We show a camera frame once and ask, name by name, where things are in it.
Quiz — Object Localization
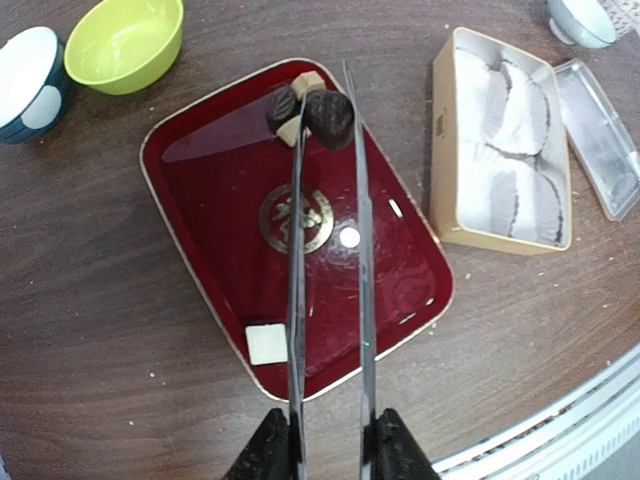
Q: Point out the metal tongs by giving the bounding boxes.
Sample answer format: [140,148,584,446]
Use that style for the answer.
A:
[287,63,377,479]

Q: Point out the dark heart chocolate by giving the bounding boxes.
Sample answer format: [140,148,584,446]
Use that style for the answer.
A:
[302,90,354,151]

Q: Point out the bear printed tin lid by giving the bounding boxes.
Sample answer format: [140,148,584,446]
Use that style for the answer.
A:
[554,59,639,221]

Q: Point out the front aluminium rail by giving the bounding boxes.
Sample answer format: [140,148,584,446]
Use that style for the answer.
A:
[433,346,639,479]

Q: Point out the white and navy bowl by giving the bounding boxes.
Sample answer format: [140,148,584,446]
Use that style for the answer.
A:
[1,26,71,144]

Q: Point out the lime green bowl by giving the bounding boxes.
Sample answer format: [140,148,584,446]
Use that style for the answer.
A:
[64,0,184,96]

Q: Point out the red lacquer tray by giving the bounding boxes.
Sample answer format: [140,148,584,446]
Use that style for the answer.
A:
[140,58,453,401]

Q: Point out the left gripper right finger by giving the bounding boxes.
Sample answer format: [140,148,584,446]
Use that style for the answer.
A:
[364,408,441,480]

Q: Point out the tin box with paper cups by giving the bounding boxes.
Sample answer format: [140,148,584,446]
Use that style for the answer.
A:
[429,27,572,255]

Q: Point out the dark leaf chocolate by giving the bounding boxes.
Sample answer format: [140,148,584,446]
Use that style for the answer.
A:
[266,85,299,134]

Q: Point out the tan square chocolate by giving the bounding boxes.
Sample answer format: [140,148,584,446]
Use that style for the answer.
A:
[276,115,302,148]

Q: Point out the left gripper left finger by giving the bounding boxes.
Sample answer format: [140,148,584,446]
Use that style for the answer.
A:
[223,408,296,480]

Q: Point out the pale blue ceramic bowl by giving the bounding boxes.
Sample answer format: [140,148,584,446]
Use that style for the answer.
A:
[546,0,617,49]

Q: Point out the white square chocolate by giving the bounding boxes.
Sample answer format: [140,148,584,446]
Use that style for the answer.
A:
[245,323,288,366]

